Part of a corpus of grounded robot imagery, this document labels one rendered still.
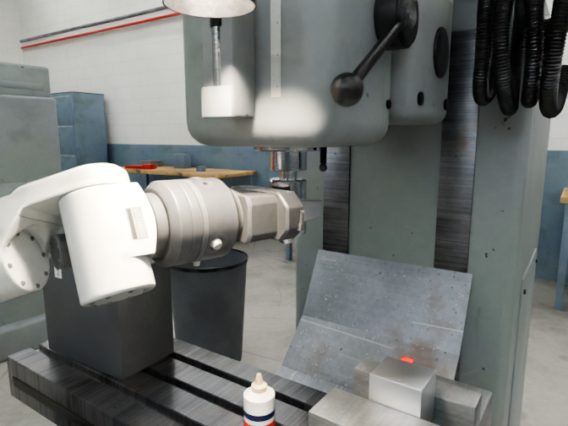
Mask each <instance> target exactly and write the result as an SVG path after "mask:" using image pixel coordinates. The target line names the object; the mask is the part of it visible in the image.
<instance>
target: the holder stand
mask: <svg viewBox="0 0 568 426"><path fill-rule="evenodd" d="M48 259H49V264H50V273H49V277H48V280H47V283H46V285H45V286H44V287H43V295H44V304H45V312H46V329H47V338H48V346H49V348H50V349H52V350H53V351H56V352H59V353H61V354H63V355H65V356H67V357H69V358H72V359H74V360H77V361H79V362H81V363H84V364H86V365H88V366H90V367H92V368H94V369H98V370H100V371H101V372H103V373H106V374H109V375H111V376H113V377H115V378H117V379H120V380H125V379H127V378H128V377H130V376H131V375H133V374H136V373H138V372H139V371H140V370H142V369H145V368H147V367H148V366H150V365H152V364H153V363H155V362H157V361H159V360H161V359H163V358H164V357H166V356H168V355H170V354H171V353H173V352H174V345H173V326H172V290H171V271H170V267H161V266H160V265H158V264H157V263H156V262H155V261H154V260H153V259H150V265H151V269H152V272H153V276H154V279H155V283H156V286H155V287H154V288H153V289H152V290H150V291H148V292H146V293H142V294H140V295H137V296H134V297H132V298H126V299H123V300H120V301H116V302H113V303H110V304H102V305H98V306H95V307H83V306H81V305H80V302H79V295H78V291H77V287H76V283H75V279H74V272H73V267H71V268H66V269H61V270H57V269H56V268H55V267H54V264H53V263H52V258H51V254H48Z"/></svg>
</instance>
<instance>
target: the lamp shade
mask: <svg viewBox="0 0 568 426"><path fill-rule="evenodd" d="M162 4H163V5H164V6H165V7H166V8H168V9H170V10H172V11H174V12H177V13H180V14H186V15H190V16H196V17H204V18H230V17H237V16H242V15H245V14H250V13H252V12H253V11H254V10H255V9H256V8H257V0H162Z"/></svg>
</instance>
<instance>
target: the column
mask: <svg viewBox="0 0 568 426"><path fill-rule="evenodd" d="M477 11H478V0H454V1H453V12H452V26H451V53H450V67H449V81H448V95H447V99H448V100H449V108H448V110H447V111H446V115H445V118H444V119H443V120H442V121H441V122H440V123H437V124H433V125H388V129H387V132H386V134H385V136H384V137H383V138H382V139H381V140H380V141H378V142H376V143H374V144H372V145H357V146H336V147H327V159H326V163H325V164H326V165H327V170H326V171H325V172H322V171H321V170H320V169H319V167H320V164H322V163H320V151H307V170H306V171H300V172H298V178H305V179H306V180H307V199H314V200H321V201H322V211H321V216H320V217H317V218H314V219H312V220H309V221H306V233H305V234H304V235H301V236H299V238H298V240H297V242H296V329H297V327H298V324H299V322H300V319H301V318H302V315H303V310H304V306H305V303H306V299H307V296H308V291H309V285H310V282H311V278H312V275H313V271H314V265H315V261H316V258H317V254H318V250H319V249H320V250H326V251H331V252H337V253H342V254H352V255H357V256H364V257H368V258H373V259H383V260H389V261H394V262H399V263H405V264H410V265H420V266H426V267H431V268H436V269H442V270H452V271H457V272H462V273H467V274H472V284H471V289H470V295H469V300H468V305H467V315H466V320H465V325H464V331H463V337H462V342H461V351H460V357H459V360H458V364H457V368H456V375H455V379H454V380H455V381H458V382H462V383H464V384H467V385H472V386H475V387H478V388H481V389H484V390H487V391H491V392H492V394H493V400H492V411H491V420H490V426H520V421H521V412H522V396H523V387H524V379H525V370H526V362H527V346H528V337H529V329H530V320H531V312H532V303H533V288H534V279H535V270H536V263H537V262H538V260H537V253H538V237H539V228H540V220H541V212H542V203H543V187H544V179H545V170H546V161H547V153H548V144H549V129H550V120H551V118H546V117H544V116H543V115H542V113H541V112H540V110H539V101H538V102H537V105H536V106H534V107H532V108H525V107H524V106H522V103H521V95H522V82H523V76H524V73H523V72H524V68H525V67H524V65H525V61H524V59H525V58H524V57H525V56H526V55H525V54H524V53H525V51H524V53H523V55H524V56H523V59H522V60H523V61H522V73H521V83H520V84H521V85H520V86H521V87H520V95H519V97H520V98H519V99H520V100H519V107H518V110H517V112H516V113H515V114H514V115H512V116H506V115H505V114H503V113H502V112H501V110H500V106H499V102H498V99H497V95H496V96H495V97H494V99H493V100H492V101H491V102H490V103H489V104H488V105H487V106H480V105H478V104H476V103H475V101H474V99H473V96H472V80H473V78H472V77H473V71H474V70H473V69H474V67H473V66H474V63H475V62H474V60H475V58H474V57H475V55H474V54H475V53H476V52H475V51H476V49H475V45H476V43H475V41H476V40H475V39H476V38H477V37H476V35H477V34H476V32H477V31H476V29H477V28H476V27H477Z"/></svg>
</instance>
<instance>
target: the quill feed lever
mask: <svg viewBox="0 0 568 426"><path fill-rule="evenodd" d="M374 27H375V32H376V35H377V38H378V42H377V43H376V44H375V45H374V47H373V48H372V49H371V50H370V51H369V53H368V54H367V55H366V57H365V58H364V59H363V60H362V62H361V63H360V64H359V65H358V66H357V67H356V68H355V69H354V71H353V72H352V73H350V72H345V73H341V74H338V75H337V76H336V77H335V78H334V79H333V81H332V82H331V85H330V96H331V98H332V100H333V101H334V102H335V103H336V104H337V105H339V106H341V107H351V106H354V105H355V104H357V103H358V102H359V101H360V100H361V98H362V96H363V91H364V87H363V79H364V78H365V77H366V75H367V74H368V73H369V71H370V70H371V68H372V67H373V66H374V65H375V64H376V63H377V61H378V60H379V59H380V57H381V56H382V55H383V53H384V52H385V50H386V51H392V50H400V49H408V48H409V47H410V46H411V45H412V44H413V42H414V41H415V39H416V36H417V33H418V0H375V5H374Z"/></svg>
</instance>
